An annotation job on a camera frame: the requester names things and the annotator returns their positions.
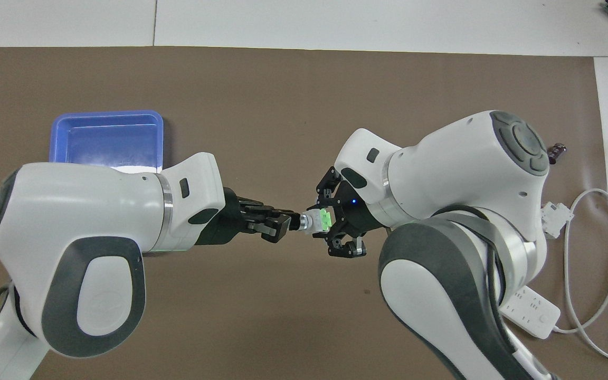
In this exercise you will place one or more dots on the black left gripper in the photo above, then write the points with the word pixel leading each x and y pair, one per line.
pixel 235 221

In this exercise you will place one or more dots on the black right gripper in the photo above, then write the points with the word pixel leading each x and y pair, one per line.
pixel 359 214

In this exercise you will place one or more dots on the green white push-button switch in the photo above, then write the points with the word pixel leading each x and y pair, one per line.
pixel 314 220

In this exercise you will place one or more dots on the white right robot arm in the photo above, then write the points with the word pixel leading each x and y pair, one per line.
pixel 457 169

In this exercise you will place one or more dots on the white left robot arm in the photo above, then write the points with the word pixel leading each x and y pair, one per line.
pixel 82 211

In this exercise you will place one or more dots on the brown paper mat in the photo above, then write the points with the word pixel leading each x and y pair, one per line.
pixel 283 105

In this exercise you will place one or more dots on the blue plastic tray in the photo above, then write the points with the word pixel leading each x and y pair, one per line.
pixel 106 140

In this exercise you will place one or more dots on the white power strip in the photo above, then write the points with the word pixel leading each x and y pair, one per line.
pixel 533 311

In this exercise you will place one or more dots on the white red circuit breaker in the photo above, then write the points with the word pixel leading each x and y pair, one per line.
pixel 557 219

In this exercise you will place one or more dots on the small black terminal block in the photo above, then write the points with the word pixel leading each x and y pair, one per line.
pixel 557 151

